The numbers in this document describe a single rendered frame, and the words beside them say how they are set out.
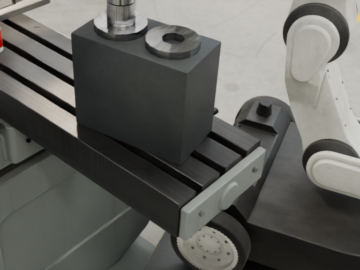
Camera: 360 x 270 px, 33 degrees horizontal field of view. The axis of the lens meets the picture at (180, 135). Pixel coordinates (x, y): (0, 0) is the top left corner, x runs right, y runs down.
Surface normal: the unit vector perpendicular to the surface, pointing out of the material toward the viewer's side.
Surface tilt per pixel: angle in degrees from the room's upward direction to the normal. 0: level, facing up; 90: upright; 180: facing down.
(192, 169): 0
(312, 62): 90
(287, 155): 0
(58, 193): 90
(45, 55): 0
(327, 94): 90
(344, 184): 90
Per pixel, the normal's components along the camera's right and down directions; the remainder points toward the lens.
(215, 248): -0.37, 0.56
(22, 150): 0.76, 0.44
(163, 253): 0.05, -0.79
